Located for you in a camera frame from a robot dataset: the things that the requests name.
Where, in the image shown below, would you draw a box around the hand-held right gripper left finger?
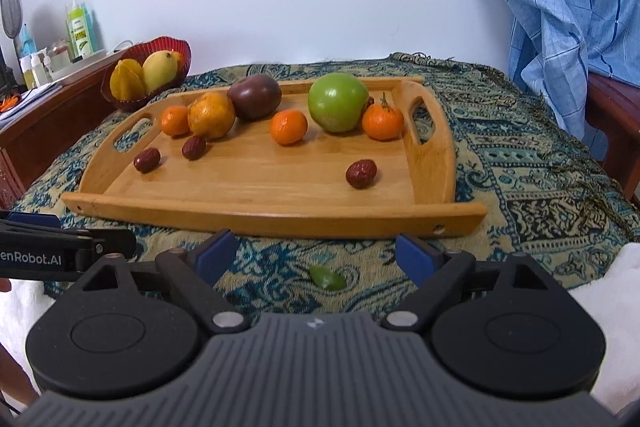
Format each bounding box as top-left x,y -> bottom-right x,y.
80,228 -> 251,333

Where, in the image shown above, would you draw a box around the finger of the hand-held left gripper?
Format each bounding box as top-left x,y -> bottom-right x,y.
0,227 -> 137,268
0,212 -> 62,233

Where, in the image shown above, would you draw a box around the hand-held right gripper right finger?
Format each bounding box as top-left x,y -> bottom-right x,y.
382,233 -> 553,333

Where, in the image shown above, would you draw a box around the wooden tray with handles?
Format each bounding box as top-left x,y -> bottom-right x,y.
61,76 -> 488,239

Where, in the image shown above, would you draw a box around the small orange tangerine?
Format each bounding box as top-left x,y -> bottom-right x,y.
270,109 -> 308,146
160,105 -> 191,138

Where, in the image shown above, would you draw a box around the large yellowish orange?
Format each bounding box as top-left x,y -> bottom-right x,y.
187,92 -> 237,140

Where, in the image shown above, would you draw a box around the tangerine with green stem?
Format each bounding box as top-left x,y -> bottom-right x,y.
362,93 -> 405,141

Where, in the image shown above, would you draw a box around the dark purple passion fruit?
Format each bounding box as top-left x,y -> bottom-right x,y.
227,74 -> 282,122

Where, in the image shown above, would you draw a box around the green apple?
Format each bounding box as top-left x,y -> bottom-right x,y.
307,73 -> 370,134

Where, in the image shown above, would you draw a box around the white cloth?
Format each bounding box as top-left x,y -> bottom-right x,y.
570,243 -> 640,423
0,279 -> 56,358

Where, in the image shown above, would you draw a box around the green leaf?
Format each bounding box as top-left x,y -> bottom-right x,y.
308,265 -> 347,292

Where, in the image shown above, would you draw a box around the brown wooden cabinet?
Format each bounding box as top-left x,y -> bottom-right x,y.
0,49 -> 131,208

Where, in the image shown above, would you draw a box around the white papers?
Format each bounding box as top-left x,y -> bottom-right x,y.
0,82 -> 63,122

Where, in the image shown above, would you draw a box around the teal patterned blanket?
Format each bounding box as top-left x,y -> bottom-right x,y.
10,52 -> 640,318

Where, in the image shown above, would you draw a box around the yellow starfruit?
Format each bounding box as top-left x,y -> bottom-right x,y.
110,59 -> 147,101

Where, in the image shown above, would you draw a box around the clear glass jar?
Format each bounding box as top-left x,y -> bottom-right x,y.
47,39 -> 71,68

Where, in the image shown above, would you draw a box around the yellow mango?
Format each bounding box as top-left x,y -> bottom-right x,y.
142,50 -> 180,90

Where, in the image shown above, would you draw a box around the green plastic bottle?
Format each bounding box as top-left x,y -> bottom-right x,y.
66,0 -> 95,60

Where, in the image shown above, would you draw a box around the red fruit bowl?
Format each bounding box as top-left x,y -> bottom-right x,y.
101,36 -> 192,112

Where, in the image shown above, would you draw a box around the teal plastic bottle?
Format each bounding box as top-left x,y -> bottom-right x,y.
84,7 -> 99,54

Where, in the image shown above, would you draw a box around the round standing mirror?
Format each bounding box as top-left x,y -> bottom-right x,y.
0,0 -> 25,58

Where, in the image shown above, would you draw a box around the red wooden chair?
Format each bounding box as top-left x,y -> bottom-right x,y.
585,74 -> 640,202

